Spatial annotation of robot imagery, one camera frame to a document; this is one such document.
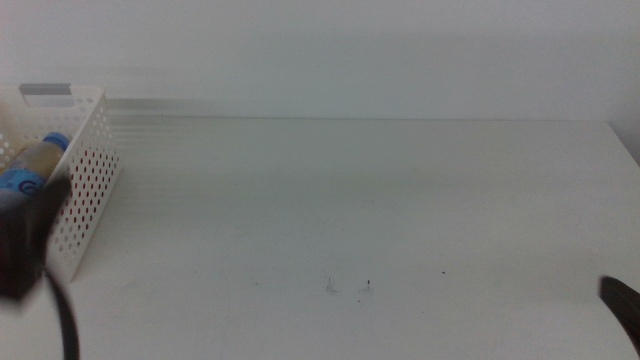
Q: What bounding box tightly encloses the white perforated plastic basket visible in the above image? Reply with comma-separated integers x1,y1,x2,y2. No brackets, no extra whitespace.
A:
0,83,121,285

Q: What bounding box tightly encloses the clear water bottle blue cap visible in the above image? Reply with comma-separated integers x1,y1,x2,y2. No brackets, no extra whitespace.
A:
0,131,72,197

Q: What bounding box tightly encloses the red soda can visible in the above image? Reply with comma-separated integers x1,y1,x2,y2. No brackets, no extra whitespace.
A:
58,148,114,225

